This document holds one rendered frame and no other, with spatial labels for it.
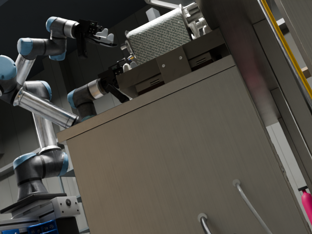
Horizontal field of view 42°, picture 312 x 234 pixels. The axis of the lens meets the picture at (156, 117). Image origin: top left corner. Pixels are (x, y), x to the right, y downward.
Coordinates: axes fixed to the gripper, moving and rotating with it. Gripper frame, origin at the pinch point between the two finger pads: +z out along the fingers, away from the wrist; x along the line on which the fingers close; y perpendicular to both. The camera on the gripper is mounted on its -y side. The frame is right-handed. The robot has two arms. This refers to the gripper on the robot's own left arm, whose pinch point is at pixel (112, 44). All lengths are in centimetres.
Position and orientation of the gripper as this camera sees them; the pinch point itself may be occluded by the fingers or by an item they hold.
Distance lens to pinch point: 181.6
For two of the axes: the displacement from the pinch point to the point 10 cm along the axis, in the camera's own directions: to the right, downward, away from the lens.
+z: 8.8, 2.8, -3.8
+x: 3.3, 2.0, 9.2
